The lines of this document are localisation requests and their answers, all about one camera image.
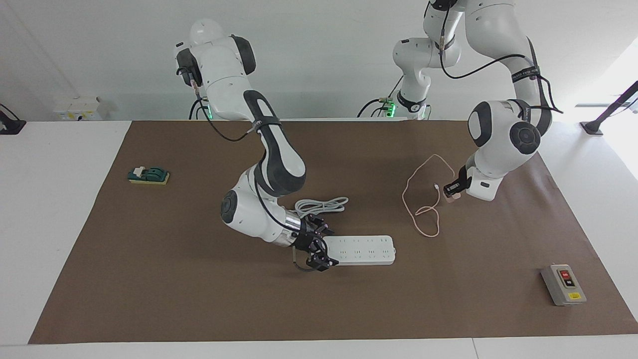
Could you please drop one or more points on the green knife switch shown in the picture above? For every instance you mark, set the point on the green knife switch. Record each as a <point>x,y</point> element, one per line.
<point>149,175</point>

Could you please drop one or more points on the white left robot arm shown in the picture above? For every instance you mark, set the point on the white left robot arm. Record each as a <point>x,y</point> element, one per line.
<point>498,149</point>

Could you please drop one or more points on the white box with yellow labels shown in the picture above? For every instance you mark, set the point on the white box with yellow labels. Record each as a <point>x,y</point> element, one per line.
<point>79,109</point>

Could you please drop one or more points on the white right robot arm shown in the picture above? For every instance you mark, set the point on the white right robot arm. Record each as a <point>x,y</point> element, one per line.
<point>279,164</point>

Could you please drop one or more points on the pink charger adapter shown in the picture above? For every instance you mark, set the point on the pink charger adapter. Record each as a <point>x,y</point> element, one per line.
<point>452,198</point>

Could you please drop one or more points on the black stand with slanted pole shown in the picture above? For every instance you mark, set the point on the black stand with slanted pole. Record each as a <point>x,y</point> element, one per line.
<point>592,128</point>

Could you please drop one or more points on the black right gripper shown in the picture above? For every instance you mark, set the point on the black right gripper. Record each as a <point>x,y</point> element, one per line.
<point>311,239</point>

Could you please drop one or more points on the green connector at arm base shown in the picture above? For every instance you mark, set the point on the green connector at arm base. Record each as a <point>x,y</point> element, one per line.
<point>389,107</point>

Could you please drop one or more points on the black table clamp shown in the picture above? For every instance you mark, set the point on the black table clamp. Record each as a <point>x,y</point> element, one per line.
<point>12,127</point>

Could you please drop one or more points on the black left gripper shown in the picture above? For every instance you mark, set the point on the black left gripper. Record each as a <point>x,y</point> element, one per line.
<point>463,179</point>

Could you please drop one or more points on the brown table mat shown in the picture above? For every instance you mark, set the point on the brown table mat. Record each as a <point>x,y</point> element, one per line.
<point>199,279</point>

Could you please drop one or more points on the white power strip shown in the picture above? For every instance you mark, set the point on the white power strip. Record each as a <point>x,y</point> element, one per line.
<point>364,252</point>

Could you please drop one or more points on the grey on-off switch box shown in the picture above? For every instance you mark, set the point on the grey on-off switch box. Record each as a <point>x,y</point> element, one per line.
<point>563,284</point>

